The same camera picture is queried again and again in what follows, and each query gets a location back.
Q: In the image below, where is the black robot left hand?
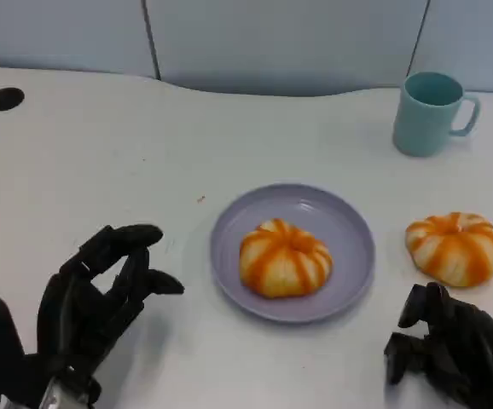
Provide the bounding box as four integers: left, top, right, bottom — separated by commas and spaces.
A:
36, 223, 186, 381

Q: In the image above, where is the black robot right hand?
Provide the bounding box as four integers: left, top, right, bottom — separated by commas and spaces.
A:
383, 281, 493, 406

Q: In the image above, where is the orange white toy bread roll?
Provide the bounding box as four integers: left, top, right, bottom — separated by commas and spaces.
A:
239, 218, 334, 299
404, 211, 493, 288

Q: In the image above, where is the lilac plate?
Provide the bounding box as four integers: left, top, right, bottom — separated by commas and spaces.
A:
209, 182, 377, 324

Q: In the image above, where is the pale green mug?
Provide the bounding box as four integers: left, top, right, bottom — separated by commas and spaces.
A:
391, 71, 482, 158

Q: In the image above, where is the grey partition panel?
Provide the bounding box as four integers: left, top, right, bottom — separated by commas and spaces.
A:
409, 0, 493, 95
0, 0, 159, 80
144, 0, 429, 97

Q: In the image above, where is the black table cable hole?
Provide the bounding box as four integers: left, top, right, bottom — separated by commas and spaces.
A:
0, 87, 26, 112

